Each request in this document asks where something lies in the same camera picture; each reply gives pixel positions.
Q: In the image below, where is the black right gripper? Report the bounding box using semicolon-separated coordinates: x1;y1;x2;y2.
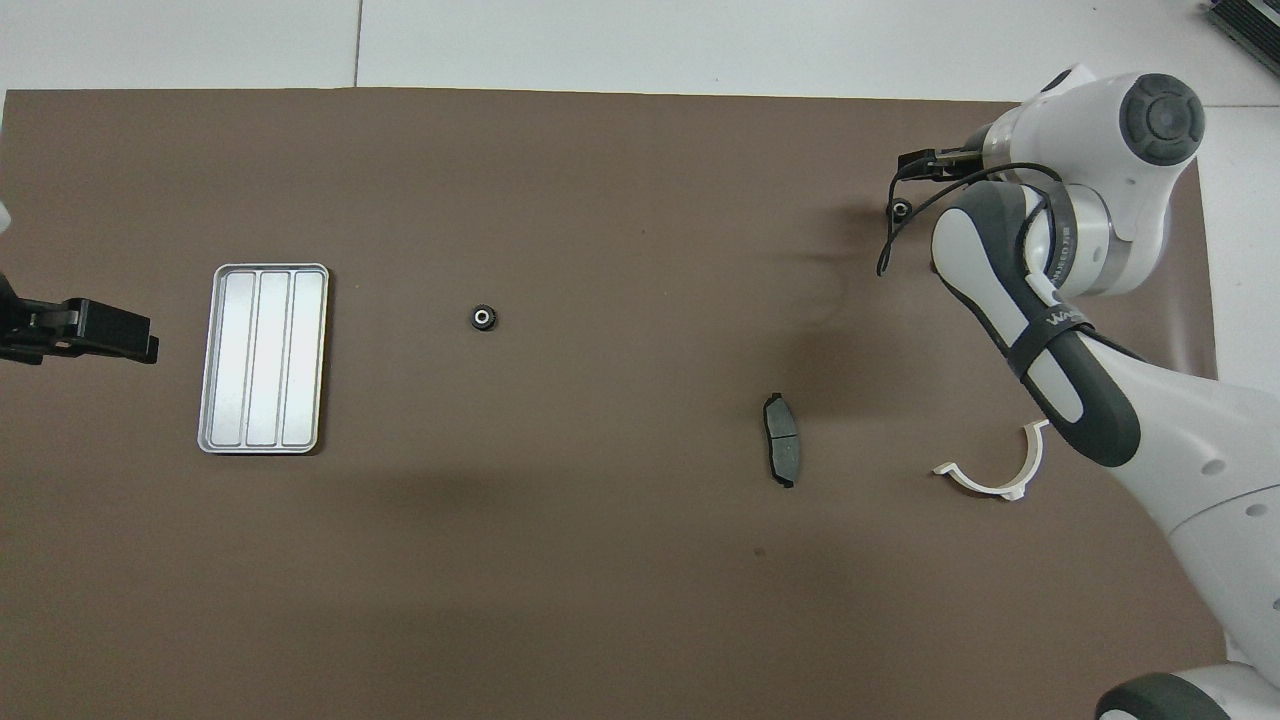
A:
898;148;966;181

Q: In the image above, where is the dark ribbed metal block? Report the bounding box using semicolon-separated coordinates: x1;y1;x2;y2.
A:
1205;0;1280;76

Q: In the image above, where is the dark grey brake pad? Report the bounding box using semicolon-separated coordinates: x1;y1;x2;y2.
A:
762;391;803;490

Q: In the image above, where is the silver metal tray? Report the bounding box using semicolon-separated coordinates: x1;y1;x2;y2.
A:
197;263;331;456

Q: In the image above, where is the white curved plastic clip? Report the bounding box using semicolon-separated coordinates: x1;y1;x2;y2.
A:
932;418;1051;502

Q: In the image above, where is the brown table mat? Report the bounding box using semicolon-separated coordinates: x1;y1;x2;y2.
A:
0;88;1231;720

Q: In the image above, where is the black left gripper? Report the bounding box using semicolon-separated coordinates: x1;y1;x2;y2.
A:
0;270;160;366

